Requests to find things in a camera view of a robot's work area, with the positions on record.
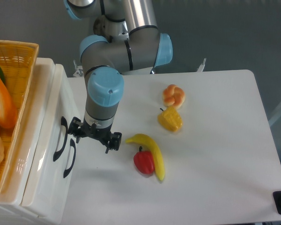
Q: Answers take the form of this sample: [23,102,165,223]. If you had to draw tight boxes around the toy yellow banana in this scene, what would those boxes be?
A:
[125,134,165,182]

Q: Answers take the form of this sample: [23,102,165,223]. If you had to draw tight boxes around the toy knotted bread bun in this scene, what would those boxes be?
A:
[162,84,186,110]

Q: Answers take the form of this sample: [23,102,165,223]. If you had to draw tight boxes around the white drawer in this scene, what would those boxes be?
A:
[22,64,79,218]

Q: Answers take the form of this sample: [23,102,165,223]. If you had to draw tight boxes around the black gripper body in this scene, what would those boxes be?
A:
[81,123,111,142]

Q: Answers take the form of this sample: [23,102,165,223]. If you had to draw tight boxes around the black top drawer handle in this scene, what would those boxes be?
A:
[53,116,68,162]

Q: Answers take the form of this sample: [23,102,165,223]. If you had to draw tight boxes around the toy red bell pepper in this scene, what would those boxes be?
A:
[133,146,155,174]

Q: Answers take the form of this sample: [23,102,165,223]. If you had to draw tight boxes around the black lower drawer handle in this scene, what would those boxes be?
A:
[63,138,76,179]

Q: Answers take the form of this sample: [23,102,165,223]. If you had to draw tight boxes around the toy yellow bell pepper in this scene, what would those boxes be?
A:
[157,106,183,132]

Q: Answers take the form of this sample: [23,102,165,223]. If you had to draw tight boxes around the toy orange baguette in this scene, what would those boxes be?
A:
[0,78,18,129]

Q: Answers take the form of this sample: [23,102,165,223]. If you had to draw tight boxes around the white drawer cabinet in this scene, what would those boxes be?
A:
[0,57,79,225]

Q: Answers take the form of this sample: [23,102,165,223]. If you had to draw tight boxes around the yellow wicker basket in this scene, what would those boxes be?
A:
[0,40,39,194]

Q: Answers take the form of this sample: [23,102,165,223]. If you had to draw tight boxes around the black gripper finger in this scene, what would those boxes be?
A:
[100,132,122,154]
[68,117,83,143]

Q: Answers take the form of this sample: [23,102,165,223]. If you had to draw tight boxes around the black drawer handle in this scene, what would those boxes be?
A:
[53,116,68,162]
[63,138,76,179]

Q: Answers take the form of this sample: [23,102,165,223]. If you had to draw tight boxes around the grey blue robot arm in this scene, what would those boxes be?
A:
[64,0,173,150]

